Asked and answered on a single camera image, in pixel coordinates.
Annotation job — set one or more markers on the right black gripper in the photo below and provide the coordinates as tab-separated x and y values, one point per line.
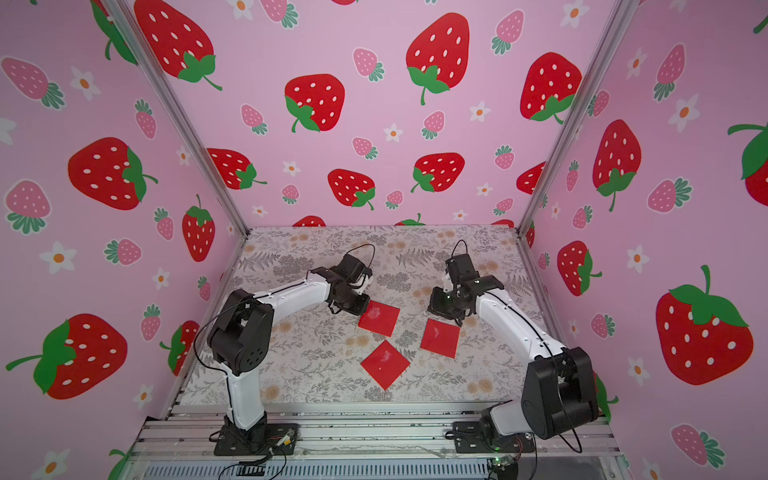
447	303

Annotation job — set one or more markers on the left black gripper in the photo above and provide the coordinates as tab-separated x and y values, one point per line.
362	306

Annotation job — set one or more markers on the red envelope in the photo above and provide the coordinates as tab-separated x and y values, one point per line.
440	338
379	318
385	364

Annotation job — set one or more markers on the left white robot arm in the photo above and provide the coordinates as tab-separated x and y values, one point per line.
240	335

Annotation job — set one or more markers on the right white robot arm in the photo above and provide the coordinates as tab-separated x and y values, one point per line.
558	393

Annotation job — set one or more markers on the floral patterned table mat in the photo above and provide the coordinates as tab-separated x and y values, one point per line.
315	356

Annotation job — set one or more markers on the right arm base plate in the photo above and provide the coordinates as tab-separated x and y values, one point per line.
480	437

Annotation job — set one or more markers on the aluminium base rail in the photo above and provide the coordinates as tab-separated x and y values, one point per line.
363	440

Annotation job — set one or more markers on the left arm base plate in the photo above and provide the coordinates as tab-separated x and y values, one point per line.
262	439

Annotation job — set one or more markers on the right aluminium frame post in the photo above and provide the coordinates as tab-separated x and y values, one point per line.
615	29

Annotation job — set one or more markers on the aluminium frame post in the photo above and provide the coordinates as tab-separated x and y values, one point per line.
615	29
127	25

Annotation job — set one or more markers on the left aluminium frame post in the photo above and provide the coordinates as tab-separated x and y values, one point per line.
127	25

